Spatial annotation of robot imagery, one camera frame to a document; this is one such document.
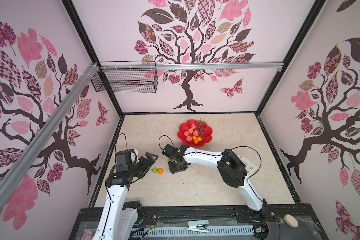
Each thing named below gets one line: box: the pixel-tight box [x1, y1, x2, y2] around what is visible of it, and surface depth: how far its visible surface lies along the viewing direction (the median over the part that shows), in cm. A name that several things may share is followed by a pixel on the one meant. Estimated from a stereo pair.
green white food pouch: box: [239, 156, 258, 177], surface depth 92 cm
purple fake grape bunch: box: [196, 118, 206, 139], surface depth 109 cm
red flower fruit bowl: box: [177, 119, 213, 148], surface depth 106 cm
